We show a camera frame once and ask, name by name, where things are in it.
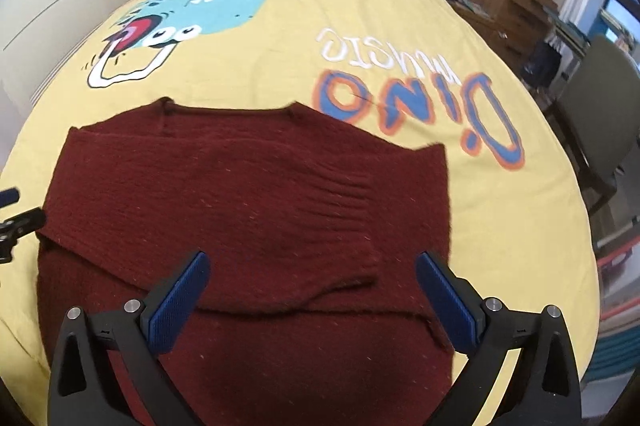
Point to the dark red knit sweater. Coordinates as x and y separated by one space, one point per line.
250 206

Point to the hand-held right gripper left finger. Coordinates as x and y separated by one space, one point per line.
180 301

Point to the yellow dinosaur printed blanket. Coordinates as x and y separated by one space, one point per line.
425 55

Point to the dark shopping bag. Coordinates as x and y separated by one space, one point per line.
542 63

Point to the grey-green chair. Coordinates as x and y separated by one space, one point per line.
600 105

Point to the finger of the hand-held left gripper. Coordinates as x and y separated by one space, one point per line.
9 197
22 223

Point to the brown wooden cabinet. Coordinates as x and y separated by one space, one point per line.
510 5

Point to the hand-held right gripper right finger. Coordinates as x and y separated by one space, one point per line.
452 306

